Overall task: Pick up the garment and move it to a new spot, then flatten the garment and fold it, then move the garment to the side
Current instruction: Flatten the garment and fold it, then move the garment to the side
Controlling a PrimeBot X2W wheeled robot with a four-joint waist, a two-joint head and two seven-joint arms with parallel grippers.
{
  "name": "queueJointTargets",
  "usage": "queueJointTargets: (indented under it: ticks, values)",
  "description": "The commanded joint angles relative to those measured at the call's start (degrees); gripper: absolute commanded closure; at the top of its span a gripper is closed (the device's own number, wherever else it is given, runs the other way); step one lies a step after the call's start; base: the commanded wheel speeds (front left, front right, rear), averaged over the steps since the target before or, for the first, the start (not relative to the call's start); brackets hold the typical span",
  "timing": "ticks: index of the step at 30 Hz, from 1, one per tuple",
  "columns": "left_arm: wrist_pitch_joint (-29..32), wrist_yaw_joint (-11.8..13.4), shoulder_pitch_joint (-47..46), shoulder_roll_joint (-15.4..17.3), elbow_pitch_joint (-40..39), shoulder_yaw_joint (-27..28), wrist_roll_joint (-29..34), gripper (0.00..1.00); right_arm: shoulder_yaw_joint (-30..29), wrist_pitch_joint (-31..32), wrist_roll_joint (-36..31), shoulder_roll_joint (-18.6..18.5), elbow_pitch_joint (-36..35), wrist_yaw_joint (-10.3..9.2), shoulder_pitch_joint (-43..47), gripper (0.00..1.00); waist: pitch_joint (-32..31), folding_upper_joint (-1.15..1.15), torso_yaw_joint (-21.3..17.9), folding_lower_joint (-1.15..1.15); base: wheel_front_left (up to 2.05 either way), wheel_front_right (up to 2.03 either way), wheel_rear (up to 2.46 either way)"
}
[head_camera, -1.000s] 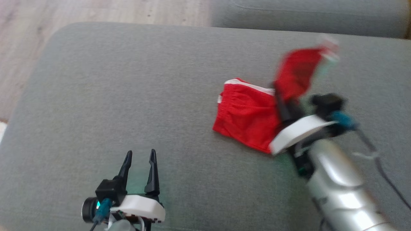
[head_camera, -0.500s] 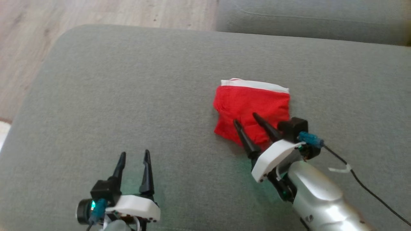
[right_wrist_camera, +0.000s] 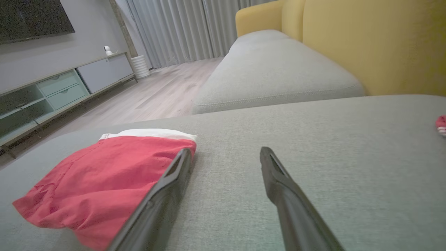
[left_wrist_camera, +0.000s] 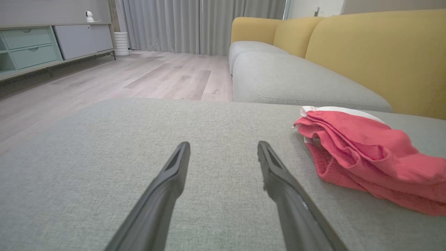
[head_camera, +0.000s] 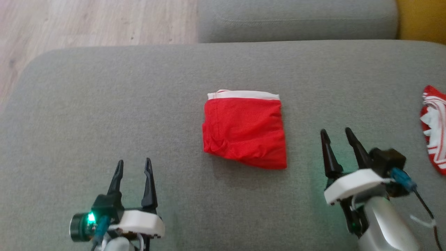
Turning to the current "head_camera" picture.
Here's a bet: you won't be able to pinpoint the red shorts with white trim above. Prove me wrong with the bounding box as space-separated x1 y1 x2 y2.
202 89 288 170

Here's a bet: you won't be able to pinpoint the grey fabric sofa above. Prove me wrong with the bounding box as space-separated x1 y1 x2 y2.
0 39 446 251

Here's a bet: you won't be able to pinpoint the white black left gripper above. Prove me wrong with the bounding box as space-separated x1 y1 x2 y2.
107 158 166 239

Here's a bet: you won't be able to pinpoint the white tie on right cable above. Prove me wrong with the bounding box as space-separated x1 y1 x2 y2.
409 214 437 229

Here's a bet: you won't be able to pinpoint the large yellow pillow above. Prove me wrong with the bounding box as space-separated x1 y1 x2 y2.
397 0 446 45

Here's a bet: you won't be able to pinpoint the black right camera cable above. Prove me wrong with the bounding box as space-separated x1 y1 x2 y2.
414 190 446 251

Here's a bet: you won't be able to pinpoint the blue right camera cable plug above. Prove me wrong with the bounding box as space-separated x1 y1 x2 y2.
390 167 417 192

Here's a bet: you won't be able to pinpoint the blue left camera cable plug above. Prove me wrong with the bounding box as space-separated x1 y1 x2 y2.
93 215 110 244

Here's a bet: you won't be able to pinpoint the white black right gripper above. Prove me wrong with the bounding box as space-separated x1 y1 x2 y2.
320 127 393 239

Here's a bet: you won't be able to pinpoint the grey sofa cushion with seam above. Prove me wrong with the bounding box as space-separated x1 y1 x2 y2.
198 0 399 43

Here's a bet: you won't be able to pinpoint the red white basketball jersey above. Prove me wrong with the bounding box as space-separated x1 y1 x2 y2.
420 85 446 176

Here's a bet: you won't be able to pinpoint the blue camera cable plug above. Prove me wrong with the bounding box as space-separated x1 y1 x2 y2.
390 167 417 192
93 215 110 244

